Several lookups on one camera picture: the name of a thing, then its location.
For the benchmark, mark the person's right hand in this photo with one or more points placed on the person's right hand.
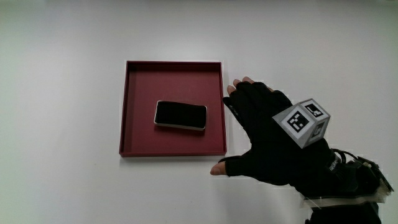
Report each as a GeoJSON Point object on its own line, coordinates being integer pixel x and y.
{"type": "Point", "coordinates": [270, 146]}

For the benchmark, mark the black smartphone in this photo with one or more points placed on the black smartphone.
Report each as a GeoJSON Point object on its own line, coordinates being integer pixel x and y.
{"type": "Point", "coordinates": [181, 114]}

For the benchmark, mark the dark red square tray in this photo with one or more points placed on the dark red square tray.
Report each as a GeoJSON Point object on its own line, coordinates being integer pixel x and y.
{"type": "Point", "coordinates": [146, 137]}

